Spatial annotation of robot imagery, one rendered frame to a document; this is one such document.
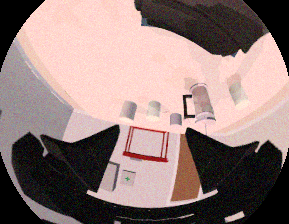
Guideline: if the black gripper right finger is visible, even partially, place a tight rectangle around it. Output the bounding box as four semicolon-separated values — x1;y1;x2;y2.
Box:
185;127;260;194

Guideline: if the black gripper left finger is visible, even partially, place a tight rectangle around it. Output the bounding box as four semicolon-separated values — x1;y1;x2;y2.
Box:
40;124;120;193

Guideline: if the french press coffee maker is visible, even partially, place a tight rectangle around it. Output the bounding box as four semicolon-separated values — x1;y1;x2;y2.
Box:
183;83;216;135

